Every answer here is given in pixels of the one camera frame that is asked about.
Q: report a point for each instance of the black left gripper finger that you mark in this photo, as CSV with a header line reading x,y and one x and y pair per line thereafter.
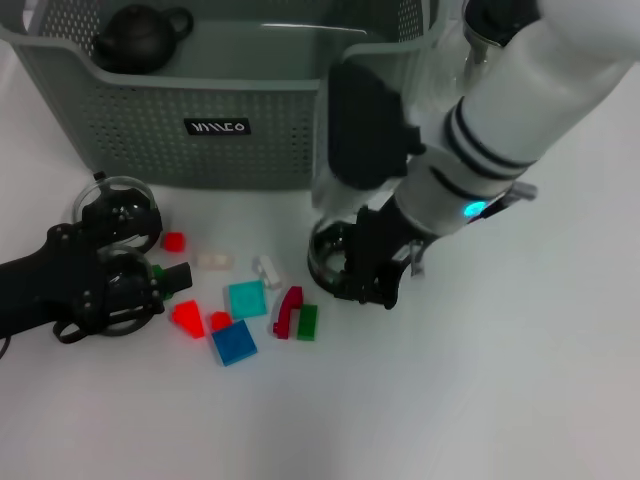
x,y
177,280
130,220

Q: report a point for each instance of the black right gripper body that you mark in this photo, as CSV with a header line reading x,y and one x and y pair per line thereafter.
x,y
380,235

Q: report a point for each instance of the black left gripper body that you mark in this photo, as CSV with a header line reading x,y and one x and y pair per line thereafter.
x,y
60,280

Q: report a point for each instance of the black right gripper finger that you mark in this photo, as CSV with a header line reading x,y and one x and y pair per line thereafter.
x,y
352,290
387,290

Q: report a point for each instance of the small green toy brick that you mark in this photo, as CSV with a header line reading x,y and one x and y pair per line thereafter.
x,y
158,272

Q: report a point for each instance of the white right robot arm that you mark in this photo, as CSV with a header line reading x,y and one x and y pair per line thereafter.
x,y
525,100

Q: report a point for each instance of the small white toy block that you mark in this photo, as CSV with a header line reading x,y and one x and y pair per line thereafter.
x,y
270,272

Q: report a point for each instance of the grey-green perforated storage bin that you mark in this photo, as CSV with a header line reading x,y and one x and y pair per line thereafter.
x,y
225,160

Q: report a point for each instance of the red square toy brick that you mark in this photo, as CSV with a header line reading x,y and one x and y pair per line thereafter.
x,y
174,242

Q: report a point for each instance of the red sloped toy brick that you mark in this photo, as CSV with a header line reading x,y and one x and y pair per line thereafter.
x,y
190,317

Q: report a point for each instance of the white two-stud toy brick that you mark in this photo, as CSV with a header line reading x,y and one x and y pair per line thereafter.
x,y
215,261

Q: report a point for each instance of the long green toy brick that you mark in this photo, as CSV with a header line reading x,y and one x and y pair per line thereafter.
x,y
307,322

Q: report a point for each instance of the small red toy piece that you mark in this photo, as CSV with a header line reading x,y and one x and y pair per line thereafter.
x,y
220,320

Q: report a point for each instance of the dark red curved toy piece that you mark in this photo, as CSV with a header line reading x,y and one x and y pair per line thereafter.
x,y
287,312

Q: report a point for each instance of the teal flat square plate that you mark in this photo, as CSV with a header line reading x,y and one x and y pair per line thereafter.
x,y
247,299

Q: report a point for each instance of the blue flat square plate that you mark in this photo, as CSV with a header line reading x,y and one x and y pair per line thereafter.
x,y
235,345

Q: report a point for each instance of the black clay teapot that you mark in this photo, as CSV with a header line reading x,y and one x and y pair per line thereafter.
x,y
135,40

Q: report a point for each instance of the clear glass carafe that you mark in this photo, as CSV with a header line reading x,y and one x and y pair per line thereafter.
x,y
450,65

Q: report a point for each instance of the black carafe lid with strainer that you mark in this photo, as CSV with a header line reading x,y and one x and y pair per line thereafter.
x,y
492,20

